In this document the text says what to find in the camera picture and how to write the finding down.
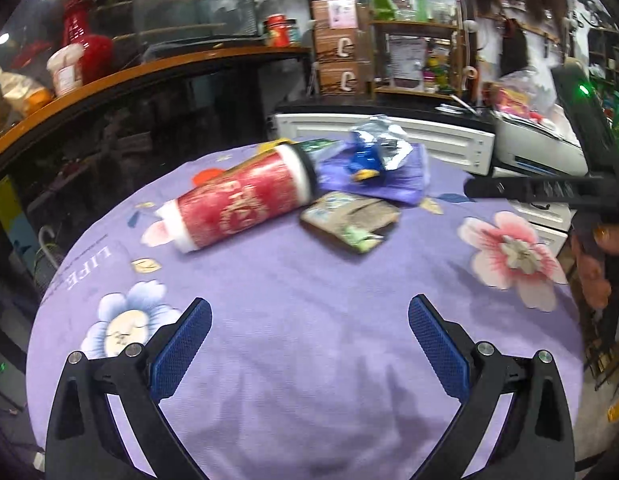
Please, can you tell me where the red cylindrical can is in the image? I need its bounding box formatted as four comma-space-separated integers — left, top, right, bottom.
142, 142, 318, 254

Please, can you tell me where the curved wooden counter shelf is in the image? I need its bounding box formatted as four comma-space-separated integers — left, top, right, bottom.
0, 46, 311, 168

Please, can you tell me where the red tin can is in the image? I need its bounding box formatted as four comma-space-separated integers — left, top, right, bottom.
266, 14, 291, 48

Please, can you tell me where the person right hand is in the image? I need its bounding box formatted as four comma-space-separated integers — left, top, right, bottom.
571, 224, 619, 310

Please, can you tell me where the blue silver foil wrapper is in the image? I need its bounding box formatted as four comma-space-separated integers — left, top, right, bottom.
347, 115, 413, 182

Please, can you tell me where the white middle small drawer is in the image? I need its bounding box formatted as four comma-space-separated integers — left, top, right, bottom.
532, 223, 569, 257

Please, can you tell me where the white printer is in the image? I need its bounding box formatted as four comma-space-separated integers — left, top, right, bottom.
493, 105, 588, 177

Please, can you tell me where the purple plastic bag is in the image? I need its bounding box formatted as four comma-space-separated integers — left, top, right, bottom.
316, 144, 430, 206

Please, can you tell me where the brown snack wrapper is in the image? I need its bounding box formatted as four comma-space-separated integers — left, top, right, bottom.
300, 192, 401, 255

